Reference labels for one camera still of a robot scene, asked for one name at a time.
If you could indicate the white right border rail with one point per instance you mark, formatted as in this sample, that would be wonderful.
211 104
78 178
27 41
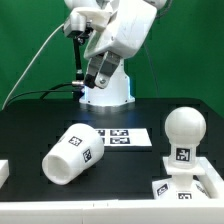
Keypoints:
211 180

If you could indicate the white lamp bulb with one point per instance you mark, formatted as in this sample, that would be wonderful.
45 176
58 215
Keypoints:
185 127

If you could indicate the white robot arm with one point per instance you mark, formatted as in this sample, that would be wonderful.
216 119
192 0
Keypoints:
117 94

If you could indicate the white lamp base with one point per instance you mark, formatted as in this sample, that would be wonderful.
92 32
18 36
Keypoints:
181 185

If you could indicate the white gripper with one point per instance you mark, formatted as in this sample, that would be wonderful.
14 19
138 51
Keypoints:
119 27

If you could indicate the white front border rail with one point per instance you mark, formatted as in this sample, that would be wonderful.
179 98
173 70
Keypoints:
209 211

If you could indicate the white border rail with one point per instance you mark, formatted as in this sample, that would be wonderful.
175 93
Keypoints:
211 180
209 211

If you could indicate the black camera on stand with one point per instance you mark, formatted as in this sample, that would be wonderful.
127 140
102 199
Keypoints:
79 75

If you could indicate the white tag sheet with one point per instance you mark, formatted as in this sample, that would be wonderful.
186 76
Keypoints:
125 137

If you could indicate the white left border block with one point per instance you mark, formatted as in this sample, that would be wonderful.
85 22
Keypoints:
4 171

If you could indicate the white lamp shade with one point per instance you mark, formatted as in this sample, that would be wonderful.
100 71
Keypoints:
79 148

